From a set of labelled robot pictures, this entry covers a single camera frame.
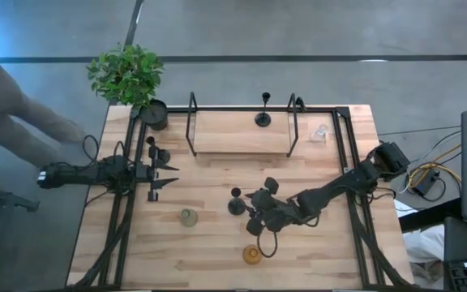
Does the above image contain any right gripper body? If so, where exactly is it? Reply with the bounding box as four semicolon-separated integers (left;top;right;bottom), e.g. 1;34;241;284
246;177;295;237

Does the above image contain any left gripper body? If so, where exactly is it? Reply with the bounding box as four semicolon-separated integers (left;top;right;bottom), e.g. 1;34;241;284
135;144;160;203

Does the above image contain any tall black candlestick holder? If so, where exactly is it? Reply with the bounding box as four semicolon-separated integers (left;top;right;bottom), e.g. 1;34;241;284
227;187;247;217

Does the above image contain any amber glass candle holder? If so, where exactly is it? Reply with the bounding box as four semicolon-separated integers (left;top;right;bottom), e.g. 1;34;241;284
242;243;263;266

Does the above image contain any green tinted glass candle holder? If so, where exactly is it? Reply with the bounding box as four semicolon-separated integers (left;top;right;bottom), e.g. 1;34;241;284
179;208;199;228

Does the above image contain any clear glass candle holder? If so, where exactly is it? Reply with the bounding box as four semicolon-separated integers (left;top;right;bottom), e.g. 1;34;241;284
309;123;330;144

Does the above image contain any black plant pot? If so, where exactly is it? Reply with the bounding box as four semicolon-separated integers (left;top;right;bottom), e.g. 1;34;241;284
139;99;169;131

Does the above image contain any green leafy plant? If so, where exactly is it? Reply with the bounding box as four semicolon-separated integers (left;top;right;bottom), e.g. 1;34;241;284
86;43;165;109

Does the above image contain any black floor stand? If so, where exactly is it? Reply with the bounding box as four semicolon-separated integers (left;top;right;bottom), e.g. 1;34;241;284
0;161;40;292

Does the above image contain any white plastic bag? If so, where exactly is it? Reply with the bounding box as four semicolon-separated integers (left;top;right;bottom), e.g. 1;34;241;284
402;225;446;290

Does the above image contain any black power adapter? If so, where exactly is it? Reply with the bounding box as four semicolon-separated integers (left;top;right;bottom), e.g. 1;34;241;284
413;169;441;196

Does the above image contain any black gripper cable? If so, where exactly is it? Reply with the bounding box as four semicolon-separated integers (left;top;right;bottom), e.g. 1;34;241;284
256;230;279;260

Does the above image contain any wooden shelf black frame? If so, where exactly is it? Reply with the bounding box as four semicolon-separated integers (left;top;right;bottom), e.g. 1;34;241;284
185;91;308;158

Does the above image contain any black metal rig frame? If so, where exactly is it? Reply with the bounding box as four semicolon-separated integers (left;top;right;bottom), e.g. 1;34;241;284
69;105;415;291

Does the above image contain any yellow cable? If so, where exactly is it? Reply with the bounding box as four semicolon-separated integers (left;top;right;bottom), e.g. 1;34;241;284
407;144;462;190

